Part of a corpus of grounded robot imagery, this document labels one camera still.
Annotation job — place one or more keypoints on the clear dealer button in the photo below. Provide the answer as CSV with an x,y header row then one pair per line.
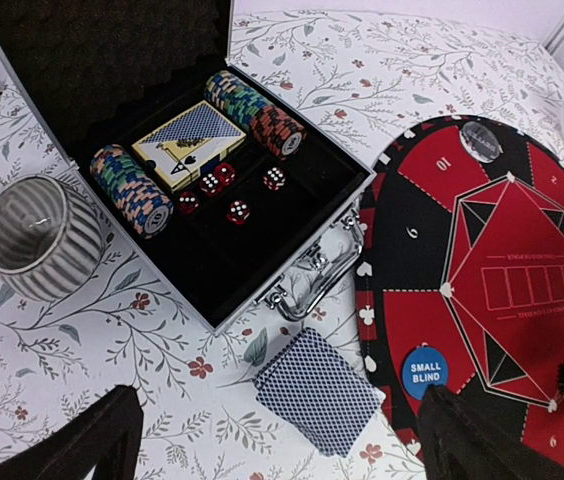
x,y
480,142

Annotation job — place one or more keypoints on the boxed playing card deck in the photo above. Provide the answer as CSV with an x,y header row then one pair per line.
x,y
189,145

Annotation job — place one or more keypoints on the aluminium poker chip case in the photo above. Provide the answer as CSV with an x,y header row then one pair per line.
x,y
110,72

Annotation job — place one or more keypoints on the left poker chip row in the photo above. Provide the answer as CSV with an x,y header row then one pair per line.
x,y
140,200

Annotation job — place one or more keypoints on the striped grey cup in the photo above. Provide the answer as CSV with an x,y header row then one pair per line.
x,y
50,238

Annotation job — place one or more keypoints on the right poker chip row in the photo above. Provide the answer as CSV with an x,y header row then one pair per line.
x,y
268,123

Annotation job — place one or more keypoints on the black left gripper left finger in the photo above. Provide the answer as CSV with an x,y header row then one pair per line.
x,y
103,441

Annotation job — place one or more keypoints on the blue small blind button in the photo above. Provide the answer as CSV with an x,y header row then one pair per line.
x,y
423,367

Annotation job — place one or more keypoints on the poker chip row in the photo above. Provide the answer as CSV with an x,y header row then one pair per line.
x,y
268,123
140,200

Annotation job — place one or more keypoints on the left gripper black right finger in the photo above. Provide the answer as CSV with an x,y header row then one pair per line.
x,y
459,443

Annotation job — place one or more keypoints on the red dice set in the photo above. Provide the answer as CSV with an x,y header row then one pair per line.
x,y
221,183

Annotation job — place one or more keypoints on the round red black poker mat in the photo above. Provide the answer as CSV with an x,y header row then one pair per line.
x,y
467,258

